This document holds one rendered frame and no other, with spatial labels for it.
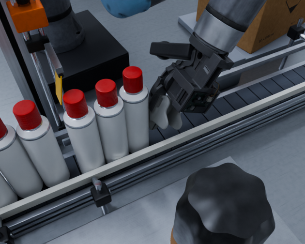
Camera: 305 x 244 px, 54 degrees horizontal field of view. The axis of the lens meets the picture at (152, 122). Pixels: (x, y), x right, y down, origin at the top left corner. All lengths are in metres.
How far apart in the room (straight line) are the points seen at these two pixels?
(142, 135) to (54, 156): 0.17
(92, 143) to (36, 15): 0.22
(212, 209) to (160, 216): 0.32
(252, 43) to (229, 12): 0.47
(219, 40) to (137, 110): 0.18
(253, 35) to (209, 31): 0.46
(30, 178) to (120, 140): 0.17
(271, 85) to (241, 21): 0.37
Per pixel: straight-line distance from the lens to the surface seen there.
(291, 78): 0.87
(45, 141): 0.50
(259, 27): 0.92
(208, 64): 0.50
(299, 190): 0.72
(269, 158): 0.74
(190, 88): 0.50
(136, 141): 0.59
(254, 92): 0.80
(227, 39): 0.49
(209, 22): 0.49
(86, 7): 1.23
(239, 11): 0.48
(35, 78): 0.60
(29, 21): 0.47
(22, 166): 0.54
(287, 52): 0.82
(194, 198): 0.26
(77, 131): 0.49
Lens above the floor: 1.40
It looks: 49 degrees down
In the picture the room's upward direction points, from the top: straight up
